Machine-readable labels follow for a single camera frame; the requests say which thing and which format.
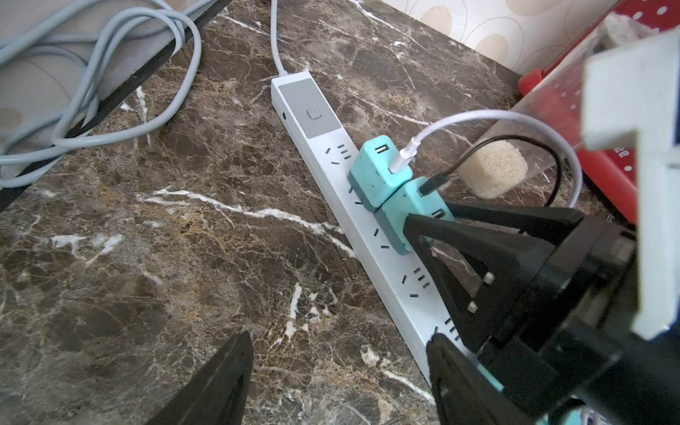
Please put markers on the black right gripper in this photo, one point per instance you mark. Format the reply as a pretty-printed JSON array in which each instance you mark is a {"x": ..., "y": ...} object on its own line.
[{"x": 557, "y": 296}]

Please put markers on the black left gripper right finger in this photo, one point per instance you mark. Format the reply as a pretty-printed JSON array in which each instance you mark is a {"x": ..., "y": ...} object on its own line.
[{"x": 462, "y": 394}]

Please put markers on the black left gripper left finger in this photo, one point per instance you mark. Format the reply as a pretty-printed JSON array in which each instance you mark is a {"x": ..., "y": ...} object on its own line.
[{"x": 217, "y": 394}]

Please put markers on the teal charger with white cable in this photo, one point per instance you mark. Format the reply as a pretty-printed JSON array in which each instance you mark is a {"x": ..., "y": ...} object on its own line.
[{"x": 490, "y": 378}]

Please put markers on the teal charger with black cable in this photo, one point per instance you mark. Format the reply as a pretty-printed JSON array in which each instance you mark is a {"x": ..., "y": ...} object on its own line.
[{"x": 489, "y": 168}]

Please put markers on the white power strip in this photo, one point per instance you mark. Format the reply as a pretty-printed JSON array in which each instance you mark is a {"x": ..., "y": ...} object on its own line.
[{"x": 402, "y": 282}]

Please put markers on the red polka dot toaster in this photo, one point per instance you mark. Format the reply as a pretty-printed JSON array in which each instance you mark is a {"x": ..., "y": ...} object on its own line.
[{"x": 555, "y": 93}]

